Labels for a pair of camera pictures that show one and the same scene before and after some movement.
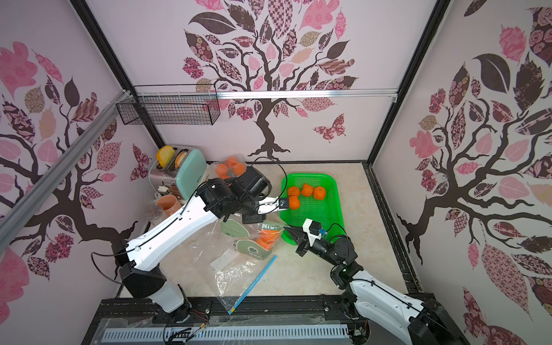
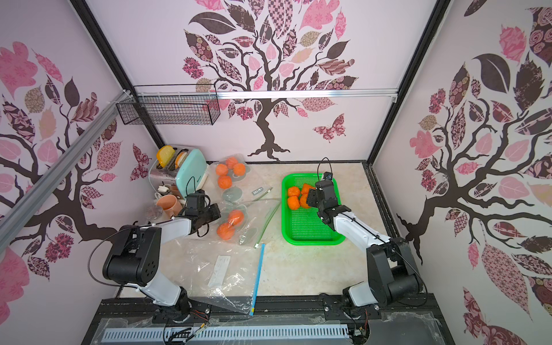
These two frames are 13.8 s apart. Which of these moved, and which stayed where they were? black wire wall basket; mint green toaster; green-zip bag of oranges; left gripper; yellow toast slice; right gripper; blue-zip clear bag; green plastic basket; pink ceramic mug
Moved: green-zip bag of oranges; blue-zip clear bag; left gripper; right gripper
Stayed: mint green toaster; black wire wall basket; pink ceramic mug; green plastic basket; yellow toast slice
